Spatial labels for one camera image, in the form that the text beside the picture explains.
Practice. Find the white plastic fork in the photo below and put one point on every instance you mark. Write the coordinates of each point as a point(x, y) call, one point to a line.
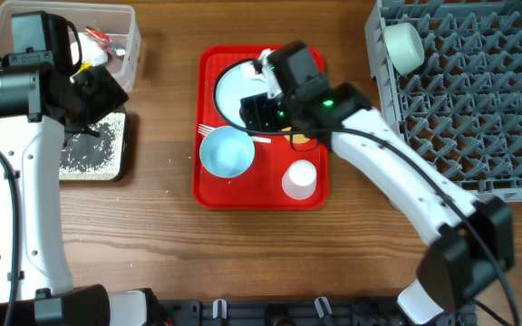
point(205, 130)

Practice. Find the light blue bowl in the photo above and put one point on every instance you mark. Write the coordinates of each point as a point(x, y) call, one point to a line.
point(226, 152)

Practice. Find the white rice pile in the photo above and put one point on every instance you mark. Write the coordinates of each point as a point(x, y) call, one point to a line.
point(102, 149)

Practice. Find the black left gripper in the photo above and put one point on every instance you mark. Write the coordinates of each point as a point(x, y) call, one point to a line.
point(104, 91)

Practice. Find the red plastic tray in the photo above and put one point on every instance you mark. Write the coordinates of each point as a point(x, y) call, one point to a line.
point(260, 187)

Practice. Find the clear plastic bin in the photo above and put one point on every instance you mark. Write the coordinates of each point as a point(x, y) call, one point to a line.
point(117, 21)

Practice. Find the red snack wrapper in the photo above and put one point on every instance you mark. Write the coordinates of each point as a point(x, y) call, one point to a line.
point(106, 43)

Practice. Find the white napkin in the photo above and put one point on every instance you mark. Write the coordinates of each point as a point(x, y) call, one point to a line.
point(88, 51)

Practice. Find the black tray bin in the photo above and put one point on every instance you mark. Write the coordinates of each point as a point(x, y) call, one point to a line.
point(102, 149)

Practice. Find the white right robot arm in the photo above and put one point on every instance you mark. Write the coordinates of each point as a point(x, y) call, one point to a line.
point(470, 242)

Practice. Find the white plastic cup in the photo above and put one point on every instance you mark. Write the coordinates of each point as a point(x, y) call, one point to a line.
point(299, 181)

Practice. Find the grey dishwasher rack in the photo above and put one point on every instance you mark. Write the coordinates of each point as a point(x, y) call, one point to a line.
point(462, 109)

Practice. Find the yellow plastic cup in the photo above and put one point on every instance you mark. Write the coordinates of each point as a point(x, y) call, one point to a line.
point(298, 139)

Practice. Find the mint green bowl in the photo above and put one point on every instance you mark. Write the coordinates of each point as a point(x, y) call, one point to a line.
point(404, 47)

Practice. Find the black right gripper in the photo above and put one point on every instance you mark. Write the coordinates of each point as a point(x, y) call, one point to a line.
point(256, 111)

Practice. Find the yellow wrapper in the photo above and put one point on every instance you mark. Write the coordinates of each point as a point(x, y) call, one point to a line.
point(85, 66)

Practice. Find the light blue plate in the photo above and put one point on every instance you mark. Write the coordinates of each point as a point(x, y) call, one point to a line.
point(231, 87)

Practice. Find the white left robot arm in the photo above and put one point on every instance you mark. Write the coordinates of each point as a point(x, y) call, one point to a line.
point(38, 105)

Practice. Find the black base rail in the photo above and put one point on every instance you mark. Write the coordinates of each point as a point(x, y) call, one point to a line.
point(368, 311)

